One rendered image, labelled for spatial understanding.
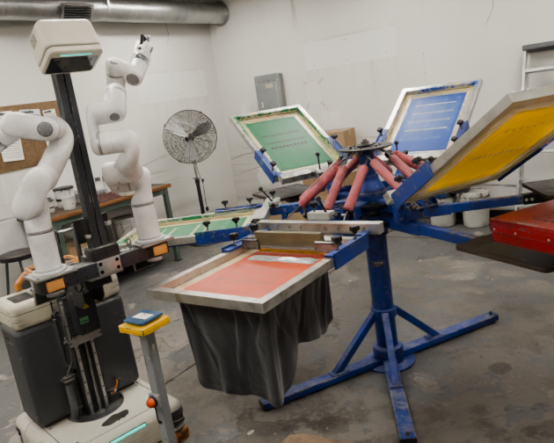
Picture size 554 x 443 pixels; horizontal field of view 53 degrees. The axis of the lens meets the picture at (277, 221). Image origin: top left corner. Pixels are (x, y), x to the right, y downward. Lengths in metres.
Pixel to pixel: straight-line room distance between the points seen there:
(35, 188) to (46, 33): 0.53
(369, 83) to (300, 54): 1.00
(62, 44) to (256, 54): 5.57
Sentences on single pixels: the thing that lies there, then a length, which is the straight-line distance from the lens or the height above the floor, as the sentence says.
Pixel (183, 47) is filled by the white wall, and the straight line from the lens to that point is 7.65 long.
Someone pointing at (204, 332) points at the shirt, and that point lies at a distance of 2.30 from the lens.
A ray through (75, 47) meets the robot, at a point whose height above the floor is 1.92.
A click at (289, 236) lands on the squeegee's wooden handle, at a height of 1.04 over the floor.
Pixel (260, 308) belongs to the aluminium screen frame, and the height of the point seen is 0.97.
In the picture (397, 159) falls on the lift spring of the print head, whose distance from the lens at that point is 3.04.
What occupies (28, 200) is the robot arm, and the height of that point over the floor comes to 1.43.
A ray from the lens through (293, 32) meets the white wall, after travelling 7.27.
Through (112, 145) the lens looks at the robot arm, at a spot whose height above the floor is 1.57.
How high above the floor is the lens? 1.66
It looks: 13 degrees down
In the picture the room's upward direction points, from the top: 9 degrees counter-clockwise
